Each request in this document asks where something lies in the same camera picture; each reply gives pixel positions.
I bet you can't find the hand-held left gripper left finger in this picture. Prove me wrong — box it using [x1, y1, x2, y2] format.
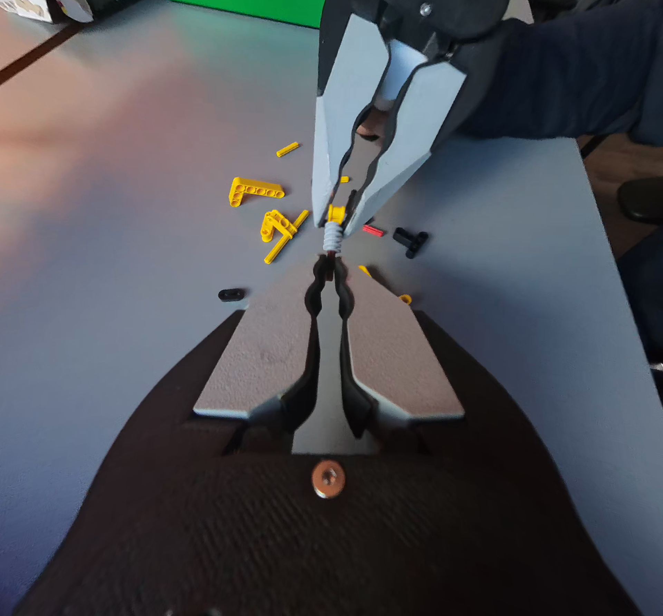
[192, 255, 329, 434]

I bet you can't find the person's right forearm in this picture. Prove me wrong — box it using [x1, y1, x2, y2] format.
[456, 0, 663, 140]

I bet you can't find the black round stool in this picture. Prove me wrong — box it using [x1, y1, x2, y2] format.
[616, 177, 663, 224]

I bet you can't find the black lego T connector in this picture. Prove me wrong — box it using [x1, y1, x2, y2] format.
[393, 227, 430, 260]

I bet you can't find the yellow and grey lego assembly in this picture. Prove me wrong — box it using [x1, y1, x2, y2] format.
[320, 203, 348, 285]

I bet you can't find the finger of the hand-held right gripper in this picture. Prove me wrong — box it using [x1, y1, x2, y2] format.
[343, 61, 467, 238]
[312, 12, 391, 226]

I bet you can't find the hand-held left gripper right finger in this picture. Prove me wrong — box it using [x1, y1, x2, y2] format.
[334, 258, 466, 440]

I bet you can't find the person's right hand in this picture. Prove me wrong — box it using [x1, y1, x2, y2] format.
[357, 109, 387, 142]

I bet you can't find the yellow lego axle with connector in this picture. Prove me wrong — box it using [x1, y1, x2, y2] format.
[260, 208, 311, 265]

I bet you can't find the yellow L-shaped lego beam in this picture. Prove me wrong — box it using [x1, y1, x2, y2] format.
[228, 177, 285, 208]

